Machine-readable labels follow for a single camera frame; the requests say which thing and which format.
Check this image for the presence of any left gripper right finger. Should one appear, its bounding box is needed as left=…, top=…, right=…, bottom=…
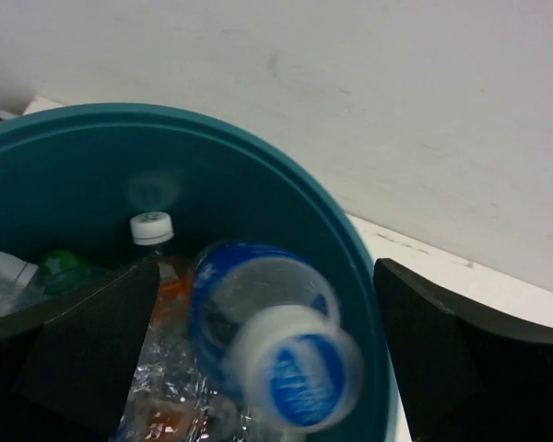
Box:
left=373, top=258, right=553, bottom=441

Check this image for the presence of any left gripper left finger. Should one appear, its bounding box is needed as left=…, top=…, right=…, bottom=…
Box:
left=0, top=259, right=159, bottom=441

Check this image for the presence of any orange bottle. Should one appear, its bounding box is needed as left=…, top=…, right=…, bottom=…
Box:
left=129, top=212, right=191, bottom=336
left=134, top=400, right=198, bottom=441

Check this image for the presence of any green plastic bottle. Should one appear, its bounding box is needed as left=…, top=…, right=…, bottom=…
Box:
left=38, top=250, right=116, bottom=297

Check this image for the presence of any clear crushed bottle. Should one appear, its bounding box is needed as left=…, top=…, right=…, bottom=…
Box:
left=114, top=317, right=296, bottom=442

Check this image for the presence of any blue label bottle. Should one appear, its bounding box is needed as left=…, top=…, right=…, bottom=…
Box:
left=189, top=241, right=364, bottom=434

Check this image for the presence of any teal plastic bin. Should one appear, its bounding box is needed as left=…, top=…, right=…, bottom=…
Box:
left=0, top=103, right=397, bottom=441

